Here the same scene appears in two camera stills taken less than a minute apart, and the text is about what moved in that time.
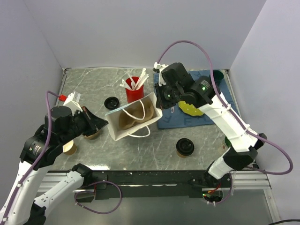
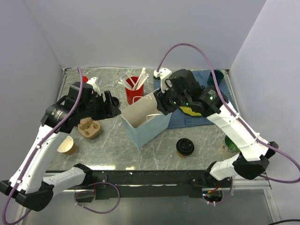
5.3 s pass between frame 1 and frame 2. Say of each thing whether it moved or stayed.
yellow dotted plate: stayed
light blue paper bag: moved
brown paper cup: stayed
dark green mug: stayed
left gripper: moved
